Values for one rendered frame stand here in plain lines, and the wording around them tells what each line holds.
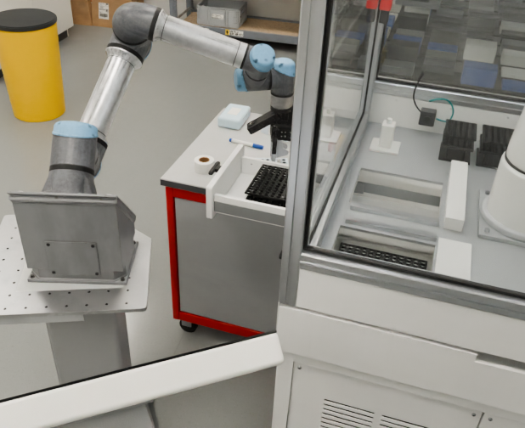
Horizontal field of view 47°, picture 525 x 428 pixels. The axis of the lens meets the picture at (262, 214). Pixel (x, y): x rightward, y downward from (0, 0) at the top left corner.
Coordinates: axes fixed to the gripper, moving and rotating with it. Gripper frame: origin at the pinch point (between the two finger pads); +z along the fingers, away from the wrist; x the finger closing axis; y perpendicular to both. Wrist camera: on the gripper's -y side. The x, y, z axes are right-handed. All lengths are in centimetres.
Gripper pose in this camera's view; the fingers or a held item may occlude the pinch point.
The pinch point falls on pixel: (272, 158)
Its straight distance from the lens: 210.2
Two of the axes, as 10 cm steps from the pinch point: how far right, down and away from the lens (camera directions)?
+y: 10.0, 0.0, 0.7
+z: -0.4, 8.2, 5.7
